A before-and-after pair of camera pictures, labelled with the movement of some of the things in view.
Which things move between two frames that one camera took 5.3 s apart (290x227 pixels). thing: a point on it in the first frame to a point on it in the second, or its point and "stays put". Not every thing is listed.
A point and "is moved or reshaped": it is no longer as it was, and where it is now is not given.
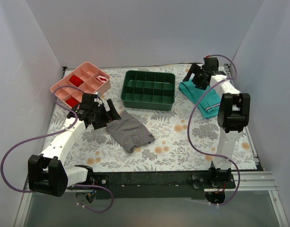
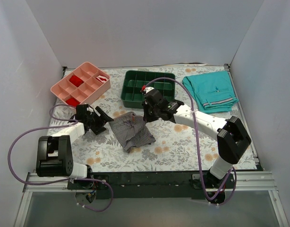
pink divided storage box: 88,78 stays put
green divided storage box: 149,90 stays put
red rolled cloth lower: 72,101 stays put
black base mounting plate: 153,184 stays put
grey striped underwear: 128,132 is moved or reshaped
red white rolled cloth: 102,78 stays put
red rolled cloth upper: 76,81 stays put
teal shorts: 209,105 is moved or reshaped
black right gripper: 199,75 to 149,113
